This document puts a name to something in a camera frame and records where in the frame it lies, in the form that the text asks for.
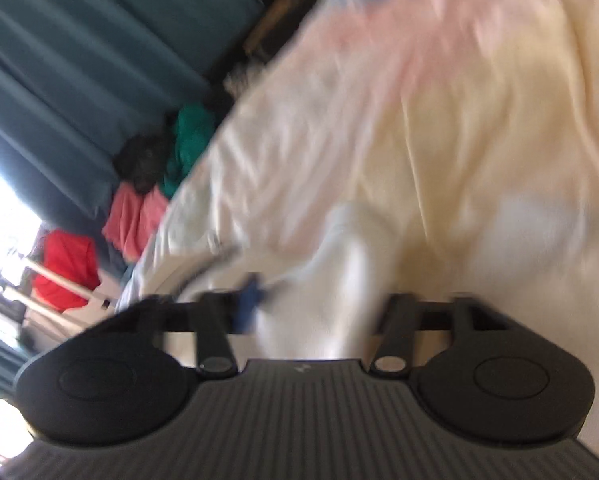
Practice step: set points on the pink cloth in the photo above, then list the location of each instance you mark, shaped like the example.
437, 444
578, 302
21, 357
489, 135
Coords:
132, 220

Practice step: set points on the cardboard box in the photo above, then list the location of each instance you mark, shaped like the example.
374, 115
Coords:
274, 22

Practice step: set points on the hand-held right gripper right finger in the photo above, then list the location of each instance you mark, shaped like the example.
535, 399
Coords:
398, 312

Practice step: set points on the garment steamer stand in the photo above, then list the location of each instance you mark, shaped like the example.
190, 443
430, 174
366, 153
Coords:
64, 287

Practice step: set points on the dark framed window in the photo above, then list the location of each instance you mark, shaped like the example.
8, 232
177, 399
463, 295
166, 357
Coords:
4, 215

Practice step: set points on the wide teal curtain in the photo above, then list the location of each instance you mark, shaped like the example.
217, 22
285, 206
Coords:
89, 45

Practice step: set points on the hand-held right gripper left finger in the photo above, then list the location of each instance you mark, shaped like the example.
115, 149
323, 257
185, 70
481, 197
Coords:
247, 306

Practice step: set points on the black cloth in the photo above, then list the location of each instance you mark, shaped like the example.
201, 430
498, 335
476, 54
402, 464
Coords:
142, 160

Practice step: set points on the green cloth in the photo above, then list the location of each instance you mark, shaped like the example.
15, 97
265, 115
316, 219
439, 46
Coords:
189, 145

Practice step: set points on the red garment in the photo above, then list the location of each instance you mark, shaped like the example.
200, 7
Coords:
67, 270

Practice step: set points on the cream white pants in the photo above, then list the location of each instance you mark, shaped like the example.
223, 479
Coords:
324, 285

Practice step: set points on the pastel bed sheet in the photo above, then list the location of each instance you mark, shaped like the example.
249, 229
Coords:
429, 135

